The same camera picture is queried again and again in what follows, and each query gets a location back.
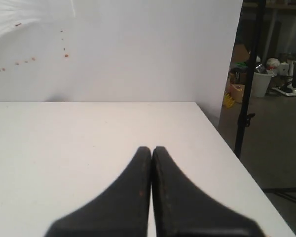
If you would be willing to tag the white trash bucket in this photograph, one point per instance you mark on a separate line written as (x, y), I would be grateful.
(260, 84)

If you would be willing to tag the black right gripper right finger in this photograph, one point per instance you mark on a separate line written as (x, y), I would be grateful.
(181, 209)

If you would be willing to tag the white paper backdrop sheet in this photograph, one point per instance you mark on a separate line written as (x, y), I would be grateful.
(117, 50)

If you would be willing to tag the cardboard box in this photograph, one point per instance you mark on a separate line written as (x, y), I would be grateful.
(239, 54)

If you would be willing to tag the yellow plastic crate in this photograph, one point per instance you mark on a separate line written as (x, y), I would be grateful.
(228, 101)

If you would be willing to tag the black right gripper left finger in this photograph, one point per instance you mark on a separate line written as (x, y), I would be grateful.
(121, 210)

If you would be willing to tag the black light stand pole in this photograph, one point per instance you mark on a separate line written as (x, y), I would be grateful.
(244, 118)

